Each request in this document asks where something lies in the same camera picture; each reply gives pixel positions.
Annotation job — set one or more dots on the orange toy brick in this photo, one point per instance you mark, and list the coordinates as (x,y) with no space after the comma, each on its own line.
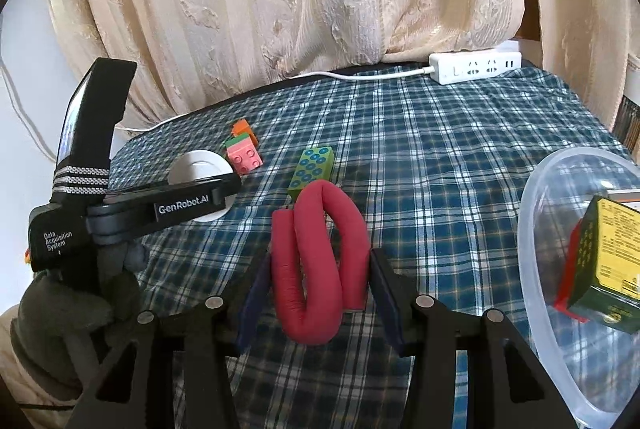
(241,127)

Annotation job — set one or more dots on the red block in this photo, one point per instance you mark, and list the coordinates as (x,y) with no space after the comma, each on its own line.
(570,279)

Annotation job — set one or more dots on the white box with barcode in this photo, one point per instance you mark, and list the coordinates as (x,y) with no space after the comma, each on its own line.
(627,199)

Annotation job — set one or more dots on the green block with blue dots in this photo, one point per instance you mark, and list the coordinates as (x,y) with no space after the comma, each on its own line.
(310,169)

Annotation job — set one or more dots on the white and dark box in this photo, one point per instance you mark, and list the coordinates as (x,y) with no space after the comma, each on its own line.
(630,119)

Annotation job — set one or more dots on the clear plastic container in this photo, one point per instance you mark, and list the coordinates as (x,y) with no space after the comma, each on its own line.
(540,259)

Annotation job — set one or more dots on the white power strip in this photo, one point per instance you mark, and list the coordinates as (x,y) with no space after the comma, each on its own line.
(475,68)

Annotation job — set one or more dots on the pink and green toy brick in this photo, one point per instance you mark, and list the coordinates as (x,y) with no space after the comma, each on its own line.
(245,159)

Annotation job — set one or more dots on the pink foam tube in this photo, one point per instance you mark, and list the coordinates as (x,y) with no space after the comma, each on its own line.
(310,309)

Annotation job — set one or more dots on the person's left forearm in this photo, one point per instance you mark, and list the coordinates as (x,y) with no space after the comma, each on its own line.
(20,384)

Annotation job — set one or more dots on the person's left hand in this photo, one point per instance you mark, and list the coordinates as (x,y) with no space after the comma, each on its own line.
(60,319)

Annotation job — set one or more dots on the blue plaid tablecloth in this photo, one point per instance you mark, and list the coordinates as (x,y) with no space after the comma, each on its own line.
(450,159)

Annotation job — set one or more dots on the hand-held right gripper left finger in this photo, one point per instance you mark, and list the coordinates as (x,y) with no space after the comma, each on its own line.
(252,304)

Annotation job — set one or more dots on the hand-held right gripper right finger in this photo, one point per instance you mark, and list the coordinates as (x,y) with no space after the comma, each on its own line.
(387,304)

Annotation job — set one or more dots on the white round dish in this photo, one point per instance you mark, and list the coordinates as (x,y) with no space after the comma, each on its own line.
(200,161)

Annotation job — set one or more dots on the green and yellow box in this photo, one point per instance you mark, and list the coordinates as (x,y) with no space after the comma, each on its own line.
(610,249)

